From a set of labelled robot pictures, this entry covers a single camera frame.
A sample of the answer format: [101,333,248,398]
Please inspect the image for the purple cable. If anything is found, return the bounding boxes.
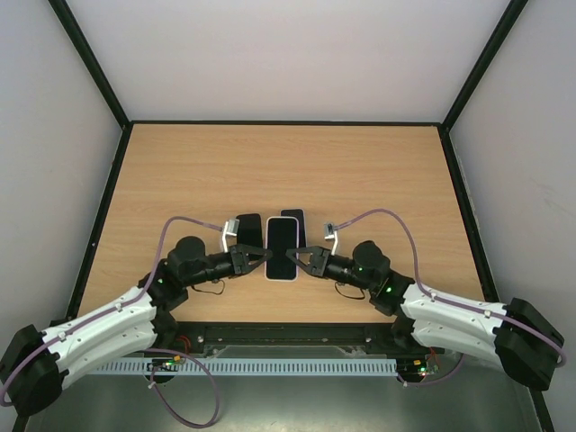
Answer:
[335,208,568,389]
[0,216,221,427]

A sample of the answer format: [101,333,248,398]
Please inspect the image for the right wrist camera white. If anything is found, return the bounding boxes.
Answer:
[323,222,338,256]

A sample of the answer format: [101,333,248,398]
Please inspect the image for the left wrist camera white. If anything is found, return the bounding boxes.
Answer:
[220,219,239,253]

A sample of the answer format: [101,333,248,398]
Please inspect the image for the silver white phone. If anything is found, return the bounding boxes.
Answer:
[281,209,307,248]

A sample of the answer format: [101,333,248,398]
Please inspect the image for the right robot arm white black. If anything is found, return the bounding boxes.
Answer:
[286,240,563,392]

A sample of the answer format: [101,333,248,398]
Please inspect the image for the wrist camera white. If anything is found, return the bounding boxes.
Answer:
[220,219,239,253]
[323,222,338,256]

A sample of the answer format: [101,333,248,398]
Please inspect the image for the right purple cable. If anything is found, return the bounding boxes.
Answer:
[335,208,568,389]

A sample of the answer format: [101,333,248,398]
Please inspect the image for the black aluminium frame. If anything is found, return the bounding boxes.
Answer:
[10,0,555,432]

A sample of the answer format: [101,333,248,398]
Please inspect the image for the clear phone case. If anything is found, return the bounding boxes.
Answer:
[264,216,301,283]

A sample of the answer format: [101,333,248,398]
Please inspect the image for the light blue slotted cable duct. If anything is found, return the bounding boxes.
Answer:
[89,357,399,377]

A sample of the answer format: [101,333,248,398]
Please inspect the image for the black phone case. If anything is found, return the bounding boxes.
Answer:
[235,212,265,250]

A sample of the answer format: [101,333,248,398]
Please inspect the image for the black front mounting rail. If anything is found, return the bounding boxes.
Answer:
[42,319,526,361]

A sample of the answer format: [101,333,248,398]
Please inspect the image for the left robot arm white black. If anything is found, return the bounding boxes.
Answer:
[1,236,273,416]

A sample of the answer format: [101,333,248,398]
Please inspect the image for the blue phone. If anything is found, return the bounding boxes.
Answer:
[237,214,263,249]

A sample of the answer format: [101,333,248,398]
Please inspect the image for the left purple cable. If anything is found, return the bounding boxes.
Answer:
[0,216,221,427]

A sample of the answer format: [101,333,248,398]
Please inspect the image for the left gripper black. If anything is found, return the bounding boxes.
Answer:
[184,244,272,287]

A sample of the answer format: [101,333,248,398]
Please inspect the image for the dark blue phone screen up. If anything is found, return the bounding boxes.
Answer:
[266,218,298,280]

